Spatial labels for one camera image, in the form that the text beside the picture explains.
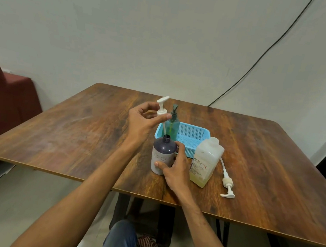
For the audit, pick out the person's right hand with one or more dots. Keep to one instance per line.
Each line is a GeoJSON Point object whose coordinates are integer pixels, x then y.
{"type": "Point", "coordinates": [176, 170]}

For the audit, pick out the person's left hand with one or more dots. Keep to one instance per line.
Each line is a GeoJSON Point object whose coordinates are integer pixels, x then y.
{"type": "Point", "coordinates": [142, 122]}

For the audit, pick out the small navy white floral bottle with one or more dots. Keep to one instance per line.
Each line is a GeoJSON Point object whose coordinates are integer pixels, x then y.
{"type": "Point", "coordinates": [164, 154]}

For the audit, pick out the small white pump cap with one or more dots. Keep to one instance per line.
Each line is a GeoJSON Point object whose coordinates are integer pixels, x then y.
{"type": "Point", "coordinates": [162, 107]}

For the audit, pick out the small green plastic bottle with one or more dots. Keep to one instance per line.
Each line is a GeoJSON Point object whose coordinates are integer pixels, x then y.
{"type": "Point", "coordinates": [173, 126]}

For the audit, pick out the large translucent bottle yellow liquid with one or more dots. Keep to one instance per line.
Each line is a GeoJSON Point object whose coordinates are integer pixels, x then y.
{"type": "Point", "coordinates": [206, 159]}

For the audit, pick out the green pump cap yellow tube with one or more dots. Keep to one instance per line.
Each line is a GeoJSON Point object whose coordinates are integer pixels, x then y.
{"type": "Point", "coordinates": [174, 111]}

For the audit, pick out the blue plastic basket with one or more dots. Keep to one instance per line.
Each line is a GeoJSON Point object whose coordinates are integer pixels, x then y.
{"type": "Point", "coordinates": [192, 134]}

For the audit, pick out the large white pump cap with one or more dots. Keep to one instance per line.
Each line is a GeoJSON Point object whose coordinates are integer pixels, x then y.
{"type": "Point", "coordinates": [226, 182]}

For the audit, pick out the person's left forearm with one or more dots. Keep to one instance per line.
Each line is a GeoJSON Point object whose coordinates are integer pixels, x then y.
{"type": "Point", "coordinates": [74, 205]}

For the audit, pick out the person's right forearm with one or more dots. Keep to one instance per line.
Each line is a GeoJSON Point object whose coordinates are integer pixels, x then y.
{"type": "Point", "coordinates": [205, 238]}

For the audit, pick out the person's left leg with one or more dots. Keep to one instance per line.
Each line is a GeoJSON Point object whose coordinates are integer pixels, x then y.
{"type": "Point", "coordinates": [120, 243]}

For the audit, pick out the black metal table leg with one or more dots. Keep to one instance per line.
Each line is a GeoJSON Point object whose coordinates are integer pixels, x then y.
{"type": "Point", "coordinates": [119, 208]}
{"type": "Point", "coordinates": [222, 234]}

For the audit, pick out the dark red sofa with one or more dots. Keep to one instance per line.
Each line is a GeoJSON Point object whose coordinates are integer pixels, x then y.
{"type": "Point", "coordinates": [3, 109]}

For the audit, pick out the black table support post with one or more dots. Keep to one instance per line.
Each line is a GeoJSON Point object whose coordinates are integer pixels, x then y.
{"type": "Point", "coordinates": [165, 225]}

